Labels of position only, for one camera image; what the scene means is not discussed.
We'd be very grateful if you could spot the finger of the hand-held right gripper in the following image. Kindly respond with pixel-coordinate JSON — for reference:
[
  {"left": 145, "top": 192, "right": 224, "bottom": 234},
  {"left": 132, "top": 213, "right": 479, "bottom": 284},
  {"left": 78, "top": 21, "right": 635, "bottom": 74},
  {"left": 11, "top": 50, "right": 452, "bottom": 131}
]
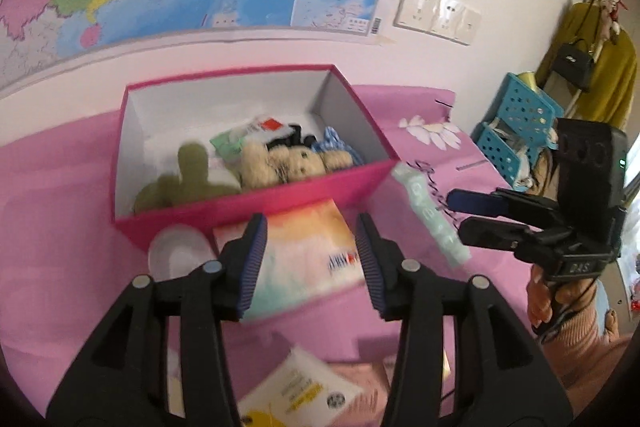
[
  {"left": 446, "top": 188, "right": 563, "bottom": 228},
  {"left": 457, "top": 216, "right": 573, "bottom": 260}
]

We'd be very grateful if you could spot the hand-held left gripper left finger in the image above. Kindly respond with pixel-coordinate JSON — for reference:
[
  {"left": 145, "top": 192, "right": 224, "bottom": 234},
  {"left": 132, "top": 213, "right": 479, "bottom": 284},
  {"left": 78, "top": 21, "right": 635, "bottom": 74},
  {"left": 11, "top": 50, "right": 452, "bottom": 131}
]
[{"left": 45, "top": 213, "right": 268, "bottom": 427}]

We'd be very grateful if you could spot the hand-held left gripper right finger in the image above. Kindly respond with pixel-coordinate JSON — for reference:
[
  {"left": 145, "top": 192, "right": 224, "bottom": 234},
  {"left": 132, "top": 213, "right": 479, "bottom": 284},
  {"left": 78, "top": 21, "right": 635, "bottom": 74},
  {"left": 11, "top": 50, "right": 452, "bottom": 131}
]
[{"left": 354, "top": 213, "right": 573, "bottom": 427}]

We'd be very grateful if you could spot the clear packet with teal print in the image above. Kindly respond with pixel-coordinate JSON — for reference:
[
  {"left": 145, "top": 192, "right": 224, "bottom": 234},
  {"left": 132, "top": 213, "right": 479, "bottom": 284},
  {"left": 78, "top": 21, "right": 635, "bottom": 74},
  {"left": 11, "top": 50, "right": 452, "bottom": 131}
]
[{"left": 391, "top": 162, "right": 472, "bottom": 267}]

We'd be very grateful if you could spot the large pastel tissue pack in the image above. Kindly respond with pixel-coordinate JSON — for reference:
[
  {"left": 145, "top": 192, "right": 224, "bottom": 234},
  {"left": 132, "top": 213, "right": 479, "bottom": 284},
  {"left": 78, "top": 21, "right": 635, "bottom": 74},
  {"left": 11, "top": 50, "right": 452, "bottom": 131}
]
[{"left": 212, "top": 199, "right": 378, "bottom": 323}]

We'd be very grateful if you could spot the pink cardboard box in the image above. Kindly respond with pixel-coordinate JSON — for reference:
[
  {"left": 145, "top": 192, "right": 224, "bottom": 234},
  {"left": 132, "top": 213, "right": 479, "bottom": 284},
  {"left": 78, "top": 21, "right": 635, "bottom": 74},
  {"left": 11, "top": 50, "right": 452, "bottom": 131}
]
[{"left": 110, "top": 64, "right": 401, "bottom": 250}]

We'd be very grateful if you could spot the beige teddy bear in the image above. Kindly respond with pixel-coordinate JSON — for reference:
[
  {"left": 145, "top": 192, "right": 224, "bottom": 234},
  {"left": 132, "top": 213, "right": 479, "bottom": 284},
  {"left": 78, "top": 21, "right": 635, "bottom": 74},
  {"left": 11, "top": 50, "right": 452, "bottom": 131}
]
[{"left": 239, "top": 141, "right": 351, "bottom": 190}]

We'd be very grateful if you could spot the green plush toy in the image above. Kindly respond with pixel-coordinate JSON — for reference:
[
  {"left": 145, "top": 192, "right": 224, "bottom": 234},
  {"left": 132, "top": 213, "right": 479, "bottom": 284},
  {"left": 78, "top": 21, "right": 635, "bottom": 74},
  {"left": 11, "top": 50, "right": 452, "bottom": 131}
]
[{"left": 132, "top": 142, "right": 241, "bottom": 212}]

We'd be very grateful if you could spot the white wet wipes pack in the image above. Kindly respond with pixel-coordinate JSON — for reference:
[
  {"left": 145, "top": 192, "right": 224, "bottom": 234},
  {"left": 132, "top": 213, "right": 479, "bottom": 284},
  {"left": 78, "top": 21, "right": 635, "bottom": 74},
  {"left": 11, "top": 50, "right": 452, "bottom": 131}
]
[{"left": 237, "top": 347, "right": 366, "bottom": 427}]

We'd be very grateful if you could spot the green medical tape packet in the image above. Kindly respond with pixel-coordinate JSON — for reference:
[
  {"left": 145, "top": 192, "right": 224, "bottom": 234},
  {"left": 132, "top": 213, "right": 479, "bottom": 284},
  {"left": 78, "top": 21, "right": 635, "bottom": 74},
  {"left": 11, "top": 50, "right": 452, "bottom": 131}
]
[{"left": 209, "top": 117, "right": 286, "bottom": 162}]

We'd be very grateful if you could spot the blue gingham scrunchie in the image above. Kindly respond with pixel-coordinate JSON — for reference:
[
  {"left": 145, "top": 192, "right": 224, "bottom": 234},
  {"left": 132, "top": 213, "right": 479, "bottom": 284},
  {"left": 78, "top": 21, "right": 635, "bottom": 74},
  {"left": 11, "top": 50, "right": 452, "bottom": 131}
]
[{"left": 312, "top": 127, "right": 363, "bottom": 165}]

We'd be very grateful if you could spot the black plush cat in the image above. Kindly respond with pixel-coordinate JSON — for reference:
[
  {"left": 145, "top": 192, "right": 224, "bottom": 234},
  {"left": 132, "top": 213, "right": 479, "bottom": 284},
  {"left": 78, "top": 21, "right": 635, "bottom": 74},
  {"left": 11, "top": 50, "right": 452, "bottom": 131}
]
[{"left": 265, "top": 123, "right": 318, "bottom": 150}]

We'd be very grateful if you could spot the person's right hand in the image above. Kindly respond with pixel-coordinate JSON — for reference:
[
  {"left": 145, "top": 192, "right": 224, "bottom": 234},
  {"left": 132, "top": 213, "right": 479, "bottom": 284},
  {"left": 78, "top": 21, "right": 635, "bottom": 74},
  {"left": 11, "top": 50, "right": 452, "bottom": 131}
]
[{"left": 525, "top": 264, "right": 601, "bottom": 343}]

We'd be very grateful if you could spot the white lotion pump bottle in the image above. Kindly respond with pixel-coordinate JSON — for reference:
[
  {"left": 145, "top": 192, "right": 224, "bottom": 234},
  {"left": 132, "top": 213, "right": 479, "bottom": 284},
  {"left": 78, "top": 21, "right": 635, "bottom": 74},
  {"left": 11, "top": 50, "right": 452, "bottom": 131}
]
[{"left": 148, "top": 227, "right": 213, "bottom": 282}]

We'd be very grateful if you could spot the blue perforated plastic rack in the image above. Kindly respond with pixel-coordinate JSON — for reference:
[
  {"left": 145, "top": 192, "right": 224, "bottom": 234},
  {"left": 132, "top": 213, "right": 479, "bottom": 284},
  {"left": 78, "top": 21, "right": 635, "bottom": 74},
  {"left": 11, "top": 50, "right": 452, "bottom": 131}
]
[{"left": 472, "top": 72, "right": 566, "bottom": 190}]

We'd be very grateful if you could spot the mustard yellow coat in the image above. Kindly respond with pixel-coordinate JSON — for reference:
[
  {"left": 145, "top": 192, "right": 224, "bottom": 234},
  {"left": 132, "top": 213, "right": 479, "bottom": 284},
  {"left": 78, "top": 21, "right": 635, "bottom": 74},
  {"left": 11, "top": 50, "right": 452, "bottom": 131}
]
[{"left": 537, "top": 2, "right": 638, "bottom": 128}]

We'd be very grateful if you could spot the pink flat packet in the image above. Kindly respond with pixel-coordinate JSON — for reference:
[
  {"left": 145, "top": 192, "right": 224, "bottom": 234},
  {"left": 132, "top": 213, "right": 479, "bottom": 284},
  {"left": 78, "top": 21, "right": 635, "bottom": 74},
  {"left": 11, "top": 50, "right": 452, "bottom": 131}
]
[{"left": 330, "top": 359, "right": 396, "bottom": 427}]

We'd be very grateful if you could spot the black handbag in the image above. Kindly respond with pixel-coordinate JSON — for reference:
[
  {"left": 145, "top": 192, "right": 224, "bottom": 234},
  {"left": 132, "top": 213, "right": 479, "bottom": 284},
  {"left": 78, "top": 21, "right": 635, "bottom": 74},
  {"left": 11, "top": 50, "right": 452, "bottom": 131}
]
[{"left": 552, "top": 38, "right": 596, "bottom": 90}]

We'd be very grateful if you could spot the white coat stand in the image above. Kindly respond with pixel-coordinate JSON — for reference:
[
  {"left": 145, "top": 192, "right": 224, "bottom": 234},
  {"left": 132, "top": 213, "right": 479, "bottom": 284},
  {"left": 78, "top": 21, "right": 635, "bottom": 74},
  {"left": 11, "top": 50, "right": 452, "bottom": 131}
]
[{"left": 580, "top": 0, "right": 631, "bottom": 52}]

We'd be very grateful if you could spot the pink daisy print cloth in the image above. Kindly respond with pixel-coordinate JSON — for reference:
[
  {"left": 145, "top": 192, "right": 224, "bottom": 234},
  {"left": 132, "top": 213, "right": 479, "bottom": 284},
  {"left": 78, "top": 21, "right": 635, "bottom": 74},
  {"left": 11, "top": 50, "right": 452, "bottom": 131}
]
[{"left": 0, "top": 84, "right": 551, "bottom": 427}]

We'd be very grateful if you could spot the white wall socket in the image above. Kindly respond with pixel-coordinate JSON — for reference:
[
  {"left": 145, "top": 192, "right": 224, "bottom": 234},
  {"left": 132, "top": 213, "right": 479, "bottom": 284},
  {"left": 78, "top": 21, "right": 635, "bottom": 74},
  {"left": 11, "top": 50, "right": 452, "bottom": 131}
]
[
  {"left": 393, "top": 0, "right": 443, "bottom": 30},
  {"left": 457, "top": 7, "right": 482, "bottom": 46},
  {"left": 432, "top": 0, "right": 468, "bottom": 38}
]

